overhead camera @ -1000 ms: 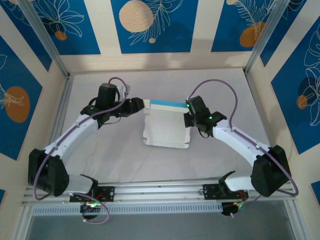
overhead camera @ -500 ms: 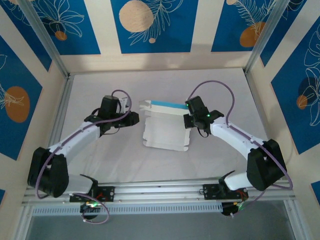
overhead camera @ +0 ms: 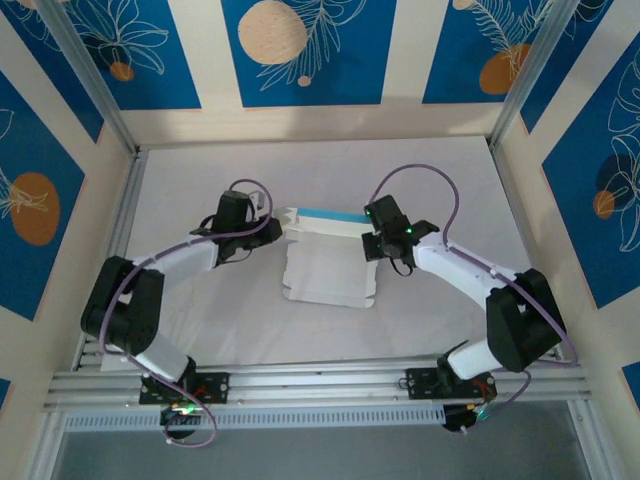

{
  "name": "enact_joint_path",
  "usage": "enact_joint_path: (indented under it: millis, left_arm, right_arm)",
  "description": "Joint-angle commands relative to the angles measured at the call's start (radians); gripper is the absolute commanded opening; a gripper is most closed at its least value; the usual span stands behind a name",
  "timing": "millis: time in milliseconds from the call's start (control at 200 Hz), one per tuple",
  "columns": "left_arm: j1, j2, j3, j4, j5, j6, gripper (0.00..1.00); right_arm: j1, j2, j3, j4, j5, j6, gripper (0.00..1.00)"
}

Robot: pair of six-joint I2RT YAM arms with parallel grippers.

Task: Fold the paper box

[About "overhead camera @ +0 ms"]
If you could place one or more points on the white blue paper box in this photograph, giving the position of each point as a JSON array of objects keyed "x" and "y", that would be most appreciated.
[{"x": 330, "y": 270}]

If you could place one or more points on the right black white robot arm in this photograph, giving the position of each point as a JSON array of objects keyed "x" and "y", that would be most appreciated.
[{"x": 525, "y": 320}]

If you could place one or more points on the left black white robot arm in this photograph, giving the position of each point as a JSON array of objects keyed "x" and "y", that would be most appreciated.
[{"x": 125, "y": 310}]

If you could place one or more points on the white table sheet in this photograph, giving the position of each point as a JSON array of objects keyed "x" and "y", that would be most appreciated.
[{"x": 390, "y": 330}]

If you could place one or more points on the right black electronics module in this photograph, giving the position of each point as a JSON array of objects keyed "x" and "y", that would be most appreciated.
[{"x": 457, "y": 420}]

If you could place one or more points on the black electronics module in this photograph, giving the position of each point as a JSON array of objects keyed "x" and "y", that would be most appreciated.
[
  {"x": 457, "y": 420},
  {"x": 182, "y": 424}
]

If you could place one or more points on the left black electronics module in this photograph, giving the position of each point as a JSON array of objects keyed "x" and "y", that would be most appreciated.
[{"x": 182, "y": 424}]

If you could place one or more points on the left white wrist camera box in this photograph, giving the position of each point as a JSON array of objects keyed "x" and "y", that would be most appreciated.
[{"x": 257, "y": 200}]

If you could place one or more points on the aluminium side rail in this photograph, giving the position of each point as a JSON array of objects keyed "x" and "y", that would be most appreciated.
[{"x": 129, "y": 200}]

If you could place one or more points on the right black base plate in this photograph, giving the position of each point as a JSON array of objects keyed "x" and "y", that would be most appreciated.
[{"x": 422, "y": 382}]

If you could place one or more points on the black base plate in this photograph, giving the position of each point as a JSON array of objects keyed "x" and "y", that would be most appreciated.
[
  {"x": 215, "y": 387},
  {"x": 422, "y": 382}
]

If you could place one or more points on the long aluminium frame rail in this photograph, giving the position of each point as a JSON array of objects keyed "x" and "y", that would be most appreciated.
[{"x": 325, "y": 385}]

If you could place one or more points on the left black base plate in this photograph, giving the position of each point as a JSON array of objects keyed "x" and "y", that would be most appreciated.
[{"x": 215, "y": 387}]

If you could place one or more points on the left aluminium frame post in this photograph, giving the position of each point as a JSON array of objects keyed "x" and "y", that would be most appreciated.
[{"x": 90, "y": 75}]

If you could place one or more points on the aluminium frame post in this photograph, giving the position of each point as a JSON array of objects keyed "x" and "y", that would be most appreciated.
[
  {"x": 535, "y": 65},
  {"x": 90, "y": 75}
]

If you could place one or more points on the right aluminium frame post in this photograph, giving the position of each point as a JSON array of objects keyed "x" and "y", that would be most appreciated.
[{"x": 535, "y": 65}]

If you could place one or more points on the right aluminium frame leg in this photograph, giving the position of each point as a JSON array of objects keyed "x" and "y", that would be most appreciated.
[{"x": 587, "y": 450}]

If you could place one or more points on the aluminium frame leg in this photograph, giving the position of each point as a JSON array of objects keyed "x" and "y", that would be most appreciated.
[
  {"x": 45, "y": 450},
  {"x": 587, "y": 450}
]

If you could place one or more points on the left aluminium frame leg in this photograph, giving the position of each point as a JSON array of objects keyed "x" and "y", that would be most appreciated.
[{"x": 45, "y": 450}]

